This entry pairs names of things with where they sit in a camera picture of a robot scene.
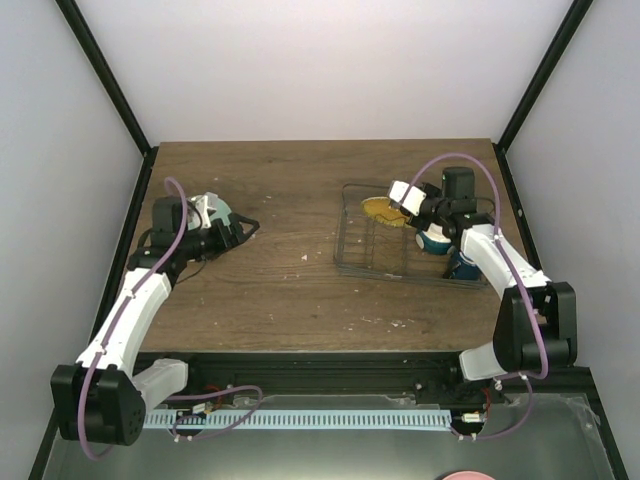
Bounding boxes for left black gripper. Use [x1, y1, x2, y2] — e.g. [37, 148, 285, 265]
[180, 214, 260, 261]

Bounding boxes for right black frame post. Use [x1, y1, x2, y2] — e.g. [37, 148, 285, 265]
[498, 0, 595, 146]

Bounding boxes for pink round object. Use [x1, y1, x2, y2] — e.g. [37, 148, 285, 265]
[441, 470, 495, 480]

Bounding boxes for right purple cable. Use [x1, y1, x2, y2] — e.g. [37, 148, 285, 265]
[392, 152, 551, 442]

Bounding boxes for dark blue mug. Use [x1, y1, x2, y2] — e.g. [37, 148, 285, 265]
[443, 250, 481, 281]

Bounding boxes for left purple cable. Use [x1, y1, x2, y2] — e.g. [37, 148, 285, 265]
[78, 175, 264, 460]

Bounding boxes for light blue slotted strip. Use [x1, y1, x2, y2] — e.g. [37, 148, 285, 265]
[144, 409, 452, 431]

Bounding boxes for left black frame post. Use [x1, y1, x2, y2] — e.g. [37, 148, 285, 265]
[53, 0, 153, 157]

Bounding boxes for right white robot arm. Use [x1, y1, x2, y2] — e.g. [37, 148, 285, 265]
[389, 167, 577, 403]

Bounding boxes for purple cable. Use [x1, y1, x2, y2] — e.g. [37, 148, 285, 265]
[78, 175, 264, 460]
[392, 152, 551, 442]

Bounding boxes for woven bamboo plate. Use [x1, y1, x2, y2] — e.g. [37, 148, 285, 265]
[361, 197, 408, 228]

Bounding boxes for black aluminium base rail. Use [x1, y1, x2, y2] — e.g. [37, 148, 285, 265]
[63, 351, 596, 404]

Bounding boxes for black frame post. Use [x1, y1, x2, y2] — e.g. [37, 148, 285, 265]
[498, 0, 595, 146]
[53, 0, 153, 157]

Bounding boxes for grey wire dish rack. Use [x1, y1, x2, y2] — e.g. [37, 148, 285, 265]
[333, 183, 489, 290]

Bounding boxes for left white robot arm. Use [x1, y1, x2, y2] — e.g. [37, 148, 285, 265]
[50, 192, 260, 446]

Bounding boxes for light blue floral plate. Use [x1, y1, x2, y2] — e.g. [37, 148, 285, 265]
[187, 196, 232, 231]

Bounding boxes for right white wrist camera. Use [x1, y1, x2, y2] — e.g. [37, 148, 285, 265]
[387, 180, 426, 216]

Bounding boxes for cream ceramic bowl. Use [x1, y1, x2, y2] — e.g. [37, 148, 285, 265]
[424, 223, 448, 242]

